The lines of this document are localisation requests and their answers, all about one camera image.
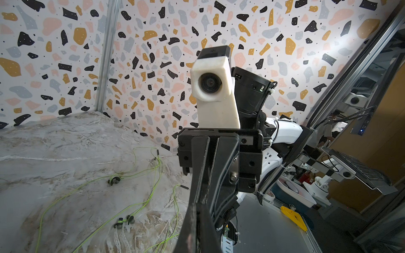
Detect left aluminium corner post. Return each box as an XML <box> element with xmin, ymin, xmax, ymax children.
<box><xmin>95</xmin><ymin>0</ymin><xmax>122</xmax><ymax>113</ymax></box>

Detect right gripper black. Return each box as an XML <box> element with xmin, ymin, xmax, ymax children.
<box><xmin>178</xmin><ymin>128</ymin><xmax>264</xmax><ymax>227</ymax></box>

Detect green wired earphones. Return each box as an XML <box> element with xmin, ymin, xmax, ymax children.
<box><xmin>35</xmin><ymin>147</ymin><xmax>162</xmax><ymax>253</ymax></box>
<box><xmin>71</xmin><ymin>183</ymin><xmax>190</xmax><ymax>253</ymax></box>

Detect yellow plastic part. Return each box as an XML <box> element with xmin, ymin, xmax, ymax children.
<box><xmin>281</xmin><ymin>206</ymin><xmax>308</xmax><ymax>232</ymax></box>

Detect aluminium corner post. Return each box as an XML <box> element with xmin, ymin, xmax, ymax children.
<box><xmin>305</xmin><ymin>1</ymin><xmax>405</xmax><ymax>128</ymax></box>
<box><xmin>95</xmin><ymin>0</ymin><xmax>122</xmax><ymax>113</ymax></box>

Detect right aluminium corner post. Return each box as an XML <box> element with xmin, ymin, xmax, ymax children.
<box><xmin>305</xmin><ymin>1</ymin><xmax>405</xmax><ymax>128</ymax></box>

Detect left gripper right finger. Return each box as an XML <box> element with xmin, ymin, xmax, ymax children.
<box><xmin>197</xmin><ymin>208</ymin><xmax>221</xmax><ymax>253</ymax></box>

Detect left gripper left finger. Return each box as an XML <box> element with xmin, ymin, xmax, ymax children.
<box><xmin>173</xmin><ymin>203</ymin><xmax>197</xmax><ymax>253</ymax></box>

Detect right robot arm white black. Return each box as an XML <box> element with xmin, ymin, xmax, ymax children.
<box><xmin>178</xmin><ymin>67</ymin><xmax>311</xmax><ymax>234</ymax></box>

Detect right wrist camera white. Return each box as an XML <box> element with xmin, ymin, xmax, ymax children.
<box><xmin>190</xmin><ymin>45</ymin><xmax>240</xmax><ymax>129</ymax></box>

